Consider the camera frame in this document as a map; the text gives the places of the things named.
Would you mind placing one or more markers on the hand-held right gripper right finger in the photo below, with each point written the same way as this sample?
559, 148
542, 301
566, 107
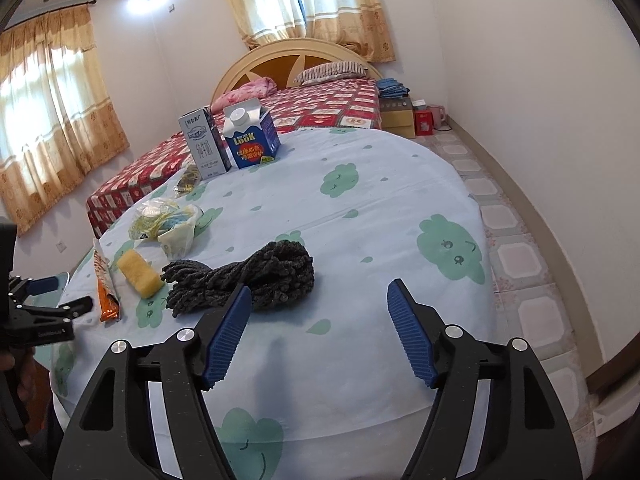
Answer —
412, 335

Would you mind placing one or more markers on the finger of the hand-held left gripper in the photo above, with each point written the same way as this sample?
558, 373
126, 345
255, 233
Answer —
65, 310
42, 285

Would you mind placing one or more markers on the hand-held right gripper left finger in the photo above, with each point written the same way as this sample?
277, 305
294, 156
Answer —
225, 340

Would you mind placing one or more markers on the person's left hand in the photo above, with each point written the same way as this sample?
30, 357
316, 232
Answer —
26, 380

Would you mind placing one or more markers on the orange snack wrapper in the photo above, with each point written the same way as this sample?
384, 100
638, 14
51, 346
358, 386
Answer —
107, 285

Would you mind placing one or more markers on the yellow sponge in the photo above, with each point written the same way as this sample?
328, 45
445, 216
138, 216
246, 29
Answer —
140, 272

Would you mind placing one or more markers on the clear plastic bag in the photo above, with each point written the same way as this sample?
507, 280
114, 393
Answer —
160, 222

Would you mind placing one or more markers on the dark foil wrapper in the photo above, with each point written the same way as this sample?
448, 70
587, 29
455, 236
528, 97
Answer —
187, 180

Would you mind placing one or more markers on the wide beige window curtain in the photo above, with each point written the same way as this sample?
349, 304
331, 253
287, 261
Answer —
60, 110

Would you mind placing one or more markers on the white milk carton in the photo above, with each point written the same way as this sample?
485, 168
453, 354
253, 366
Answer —
202, 145

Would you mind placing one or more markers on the blue drink carton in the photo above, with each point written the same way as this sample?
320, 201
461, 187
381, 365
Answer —
252, 142

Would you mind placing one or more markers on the red box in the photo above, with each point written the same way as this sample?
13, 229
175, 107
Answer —
423, 124

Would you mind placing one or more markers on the cardboard box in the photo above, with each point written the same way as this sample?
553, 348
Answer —
397, 122

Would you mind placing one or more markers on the small white box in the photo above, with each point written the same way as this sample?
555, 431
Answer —
419, 104

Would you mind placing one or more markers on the stack of blue cloths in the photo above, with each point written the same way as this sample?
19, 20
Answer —
392, 89

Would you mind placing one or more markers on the pink pillow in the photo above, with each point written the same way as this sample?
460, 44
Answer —
245, 92

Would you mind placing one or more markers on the striped pillow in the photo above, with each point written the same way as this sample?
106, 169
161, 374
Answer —
330, 72

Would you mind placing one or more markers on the wooden bed headboard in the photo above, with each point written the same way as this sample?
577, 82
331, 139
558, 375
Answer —
270, 62

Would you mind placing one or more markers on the narrow beige window curtain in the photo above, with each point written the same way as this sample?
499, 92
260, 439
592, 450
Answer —
350, 20

